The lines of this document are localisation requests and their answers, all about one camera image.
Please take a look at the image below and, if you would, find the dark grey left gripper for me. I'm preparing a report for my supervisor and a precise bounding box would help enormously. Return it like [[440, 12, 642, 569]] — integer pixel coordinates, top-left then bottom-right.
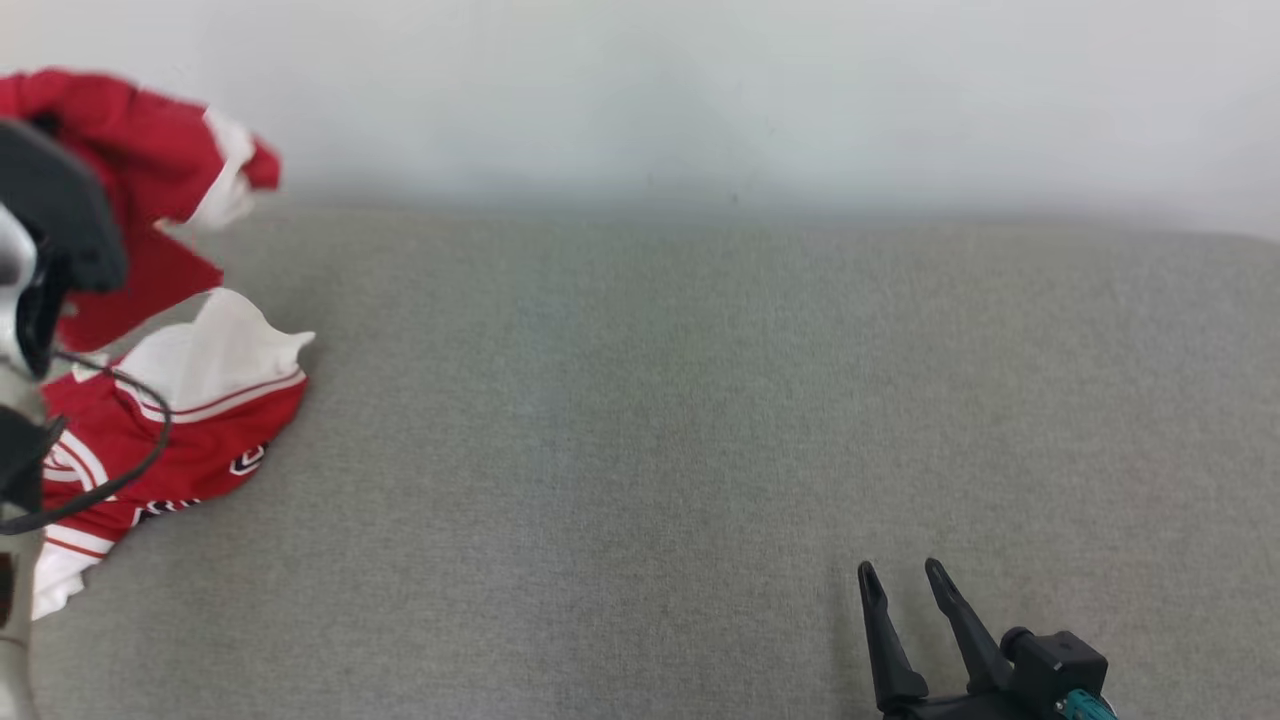
[[0, 118, 129, 293]]

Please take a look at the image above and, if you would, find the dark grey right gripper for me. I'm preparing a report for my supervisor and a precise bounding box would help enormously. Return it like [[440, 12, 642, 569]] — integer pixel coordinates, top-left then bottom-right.
[[857, 557, 1069, 720]]

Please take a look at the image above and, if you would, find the red white basketball jersey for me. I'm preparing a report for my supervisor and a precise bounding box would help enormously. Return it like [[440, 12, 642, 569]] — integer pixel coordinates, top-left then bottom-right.
[[30, 288, 317, 621]]

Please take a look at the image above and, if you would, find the grey fabric sofa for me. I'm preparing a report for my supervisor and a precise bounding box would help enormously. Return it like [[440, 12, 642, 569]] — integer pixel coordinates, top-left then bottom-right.
[[0, 195, 1280, 720]]

